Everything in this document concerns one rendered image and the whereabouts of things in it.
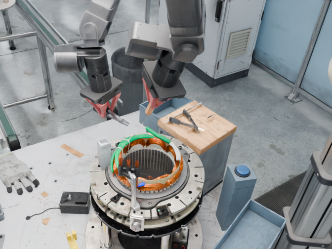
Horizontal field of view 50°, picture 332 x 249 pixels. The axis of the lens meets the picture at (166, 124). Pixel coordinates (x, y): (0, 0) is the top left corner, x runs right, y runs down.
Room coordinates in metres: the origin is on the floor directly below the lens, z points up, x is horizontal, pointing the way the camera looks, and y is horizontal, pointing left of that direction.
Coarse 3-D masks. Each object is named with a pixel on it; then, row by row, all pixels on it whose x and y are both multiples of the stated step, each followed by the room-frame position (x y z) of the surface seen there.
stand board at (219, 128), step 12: (180, 108) 1.04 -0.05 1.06; (204, 108) 1.05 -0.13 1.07; (180, 120) 0.97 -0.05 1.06; (204, 120) 0.98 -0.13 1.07; (216, 120) 0.98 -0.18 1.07; (168, 132) 0.92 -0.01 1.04; (180, 132) 0.90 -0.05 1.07; (192, 132) 0.91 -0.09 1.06; (204, 132) 0.91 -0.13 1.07; (216, 132) 0.92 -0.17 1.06; (228, 132) 0.93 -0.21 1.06; (192, 144) 0.85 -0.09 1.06; (204, 144) 0.85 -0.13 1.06
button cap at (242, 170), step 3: (240, 165) 0.79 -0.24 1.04; (243, 165) 0.79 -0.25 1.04; (237, 168) 0.78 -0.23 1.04; (240, 168) 0.78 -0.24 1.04; (243, 168) 0.78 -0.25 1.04; (246, 168) 0.78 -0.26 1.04; (237, 171) 0.77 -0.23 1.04; (240, 171) 0.76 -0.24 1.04; (243, 171) 0.76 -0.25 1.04; (246, 171) 0.77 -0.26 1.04; (240, 174) 0.76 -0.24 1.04; (243, 174) 0.76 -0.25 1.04; (246, 174) 0.76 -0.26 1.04
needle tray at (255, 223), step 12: (252, 204) 0.63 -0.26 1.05; (240, 216) 0.59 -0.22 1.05; (252, 216) 0.61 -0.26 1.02; (264, 216) 0.61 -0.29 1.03; (276, 216) 0.60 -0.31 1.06; (228, 228) 0.54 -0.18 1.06; (240, 228) 0.57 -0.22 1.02; (252, 228) 0.58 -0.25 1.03; (264, 228) 0.58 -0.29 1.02; (276, 228) 0.58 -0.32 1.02; (228, 240) 0.53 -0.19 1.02; (240, 240) 0.54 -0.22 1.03; (252, 240) 0.54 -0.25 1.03; (264, 240) 0.54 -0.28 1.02; (276, 240) 0.55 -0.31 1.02
